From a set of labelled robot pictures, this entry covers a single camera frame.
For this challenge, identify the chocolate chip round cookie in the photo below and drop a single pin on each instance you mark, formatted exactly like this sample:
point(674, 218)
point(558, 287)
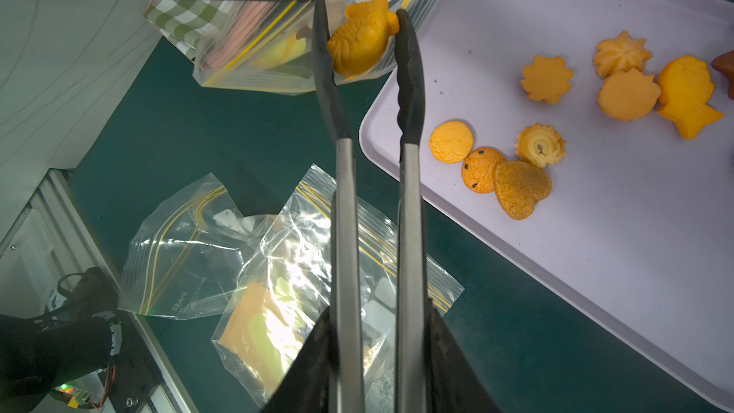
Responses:
point(478, 168)

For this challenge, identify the clear zip bag with duck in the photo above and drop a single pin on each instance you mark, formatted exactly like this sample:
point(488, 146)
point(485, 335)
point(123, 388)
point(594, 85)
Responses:
point(286, 285)

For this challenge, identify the brown star cookie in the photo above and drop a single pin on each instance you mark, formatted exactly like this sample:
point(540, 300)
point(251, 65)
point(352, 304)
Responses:
point(724, 64)

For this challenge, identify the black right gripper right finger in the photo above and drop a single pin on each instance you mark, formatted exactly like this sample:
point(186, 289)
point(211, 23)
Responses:
point(453, 385)

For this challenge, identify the cream swirl cookie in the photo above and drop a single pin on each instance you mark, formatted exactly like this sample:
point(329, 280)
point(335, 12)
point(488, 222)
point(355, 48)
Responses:
point(540, 145)

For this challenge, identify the green checkered cloth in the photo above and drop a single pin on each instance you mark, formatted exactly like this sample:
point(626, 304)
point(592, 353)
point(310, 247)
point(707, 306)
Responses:
point(185, 22)

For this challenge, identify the clear zip bag underneath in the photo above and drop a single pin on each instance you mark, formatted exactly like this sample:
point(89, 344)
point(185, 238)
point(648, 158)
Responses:
point(186, 258)

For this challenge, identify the flower cookie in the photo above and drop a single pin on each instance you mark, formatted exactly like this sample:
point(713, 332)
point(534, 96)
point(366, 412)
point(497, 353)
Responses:
point(547, 80)

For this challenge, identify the plain round yellow cookie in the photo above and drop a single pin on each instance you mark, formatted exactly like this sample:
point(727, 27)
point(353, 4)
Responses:
point(451, 142)

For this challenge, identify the brown heart cookie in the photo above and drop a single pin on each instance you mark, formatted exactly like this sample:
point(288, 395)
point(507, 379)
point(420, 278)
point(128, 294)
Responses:
point(519, 187)

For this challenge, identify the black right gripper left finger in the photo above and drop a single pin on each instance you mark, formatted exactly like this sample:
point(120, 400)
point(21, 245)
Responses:
point(305, 387)

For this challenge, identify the small yellow fish cookie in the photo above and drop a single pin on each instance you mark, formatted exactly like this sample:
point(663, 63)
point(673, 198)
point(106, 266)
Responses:
point(686, 89)

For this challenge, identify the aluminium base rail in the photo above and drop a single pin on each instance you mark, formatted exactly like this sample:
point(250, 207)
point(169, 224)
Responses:
point(46, 247)

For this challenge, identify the lavender plastic tray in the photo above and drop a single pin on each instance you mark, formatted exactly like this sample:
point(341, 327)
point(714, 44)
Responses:
point(638, 230)

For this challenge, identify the round apple shaped cookie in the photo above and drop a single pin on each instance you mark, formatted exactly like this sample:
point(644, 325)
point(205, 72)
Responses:
point(628, 96)

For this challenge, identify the large yellow fish cookie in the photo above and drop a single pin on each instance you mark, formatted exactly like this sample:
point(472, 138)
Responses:
point(359, 43)

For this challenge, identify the swirl piped cookie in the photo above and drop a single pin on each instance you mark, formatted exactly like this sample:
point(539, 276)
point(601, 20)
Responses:
point(620, 54)

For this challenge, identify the pink tray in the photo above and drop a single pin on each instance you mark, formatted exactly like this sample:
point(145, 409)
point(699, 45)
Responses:
point(259, 34)

